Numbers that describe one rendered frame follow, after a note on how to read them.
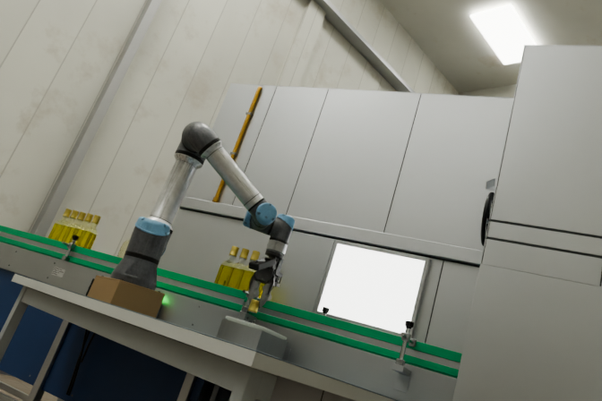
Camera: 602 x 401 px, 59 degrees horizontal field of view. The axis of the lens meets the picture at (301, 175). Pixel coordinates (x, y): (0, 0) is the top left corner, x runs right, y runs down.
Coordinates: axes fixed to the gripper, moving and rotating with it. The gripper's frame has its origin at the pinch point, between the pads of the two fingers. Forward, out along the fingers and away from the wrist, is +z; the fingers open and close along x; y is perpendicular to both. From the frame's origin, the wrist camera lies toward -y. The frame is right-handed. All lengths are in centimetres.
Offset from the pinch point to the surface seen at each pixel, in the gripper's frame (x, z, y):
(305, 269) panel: 3.2, -23.8, 38.6
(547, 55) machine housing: -84, -116, 4
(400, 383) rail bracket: -54, 11, 20
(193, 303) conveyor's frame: 34.0, 5.8, 11.0
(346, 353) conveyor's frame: -31.6, 6.6, 20.7
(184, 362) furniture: -20, 25, -57
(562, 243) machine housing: -97, -43, 4
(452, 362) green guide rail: -69, -1, 23
